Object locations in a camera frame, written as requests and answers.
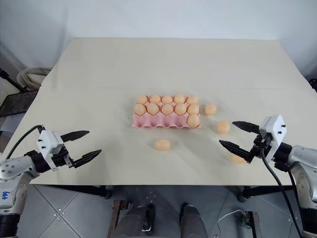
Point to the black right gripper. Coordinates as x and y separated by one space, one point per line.
261 146

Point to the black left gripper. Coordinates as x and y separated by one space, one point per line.
65 155

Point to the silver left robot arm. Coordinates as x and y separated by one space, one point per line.
15 168

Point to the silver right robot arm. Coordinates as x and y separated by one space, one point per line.
301 158

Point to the pink egg tray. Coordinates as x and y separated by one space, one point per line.
161 122

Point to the beige egg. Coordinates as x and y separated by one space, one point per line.
140 109
142 99
180 109
223 127
167 109
162 144
179 98
155 99
192 100
152 109
193 109
236 160
210 109
193 120
167 99

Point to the dark floor plate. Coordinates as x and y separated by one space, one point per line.
17 101

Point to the cream cloth bag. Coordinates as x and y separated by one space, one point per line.
31 77

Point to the black equipment at edge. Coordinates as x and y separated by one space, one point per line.
313 83

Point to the dark rounded robot leg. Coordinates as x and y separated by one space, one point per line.
194 221
135 221

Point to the black tripod stand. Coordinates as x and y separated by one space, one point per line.
10 79

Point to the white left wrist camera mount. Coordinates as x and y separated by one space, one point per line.
48 143

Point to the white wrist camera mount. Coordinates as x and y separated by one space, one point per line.
275 129
48 143

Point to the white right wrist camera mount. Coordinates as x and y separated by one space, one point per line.
275 129

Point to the black table frame bar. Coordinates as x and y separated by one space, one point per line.
91 191
257 191

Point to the rusty brown post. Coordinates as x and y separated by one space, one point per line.
252 223
119 210

